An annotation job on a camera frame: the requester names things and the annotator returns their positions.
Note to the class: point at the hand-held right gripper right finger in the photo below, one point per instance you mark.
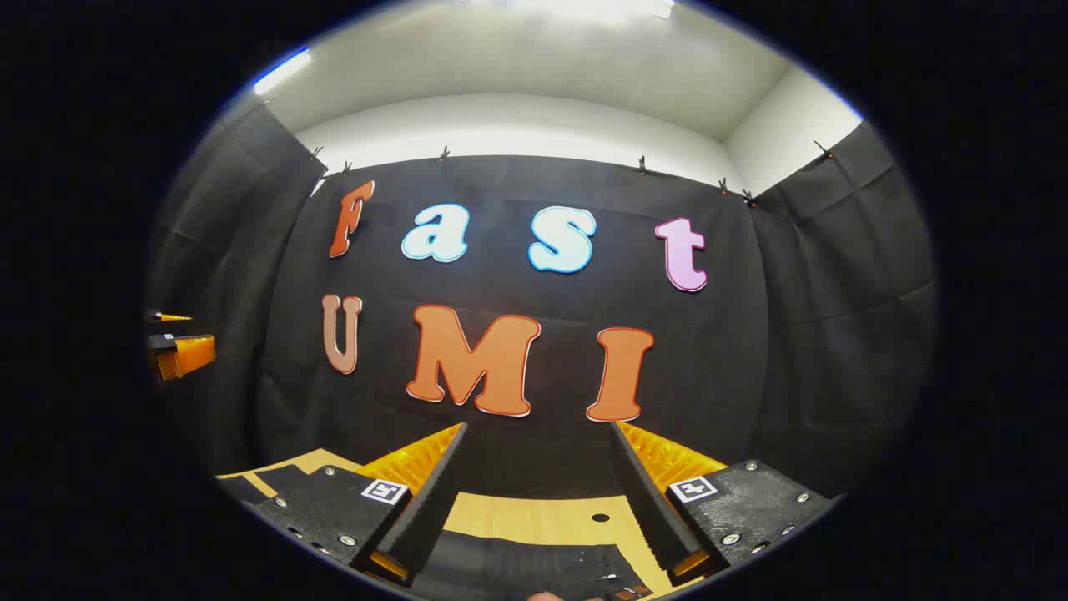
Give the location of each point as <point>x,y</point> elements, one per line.
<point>659,517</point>

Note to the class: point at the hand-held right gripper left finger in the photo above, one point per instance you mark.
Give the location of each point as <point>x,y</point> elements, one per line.
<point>430,509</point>

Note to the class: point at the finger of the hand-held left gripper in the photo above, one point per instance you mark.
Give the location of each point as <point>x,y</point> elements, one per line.
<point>171,317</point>
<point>188,357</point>

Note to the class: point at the dark grey jeans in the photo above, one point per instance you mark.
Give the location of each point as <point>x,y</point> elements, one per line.
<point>517,568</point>

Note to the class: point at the black backdrop cloth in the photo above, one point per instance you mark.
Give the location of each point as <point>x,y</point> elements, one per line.
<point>501,284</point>

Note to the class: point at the row of black cloth clips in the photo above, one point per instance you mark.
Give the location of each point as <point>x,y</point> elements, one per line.
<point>642,165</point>

